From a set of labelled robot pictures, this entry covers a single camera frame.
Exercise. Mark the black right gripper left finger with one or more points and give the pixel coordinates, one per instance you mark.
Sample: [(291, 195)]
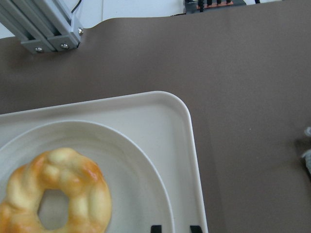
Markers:
[(156, 229)]

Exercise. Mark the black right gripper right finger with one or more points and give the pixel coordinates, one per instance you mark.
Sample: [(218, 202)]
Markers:
[(195, 229)]

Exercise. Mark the white round plate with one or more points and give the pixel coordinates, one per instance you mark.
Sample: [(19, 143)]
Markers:
[(139, 197)]

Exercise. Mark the twisted glazed donut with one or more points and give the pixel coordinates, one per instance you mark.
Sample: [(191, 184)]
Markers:
[(64, 169)]

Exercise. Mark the cream rabbit serving tray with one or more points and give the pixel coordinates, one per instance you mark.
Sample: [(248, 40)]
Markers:
[(159, 123)]

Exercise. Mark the grey folded cloth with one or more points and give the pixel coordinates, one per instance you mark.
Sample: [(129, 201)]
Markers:
[(303, 150)]

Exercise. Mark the aluminium frame post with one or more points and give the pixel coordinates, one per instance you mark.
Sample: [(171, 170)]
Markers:
[(42, 25)]

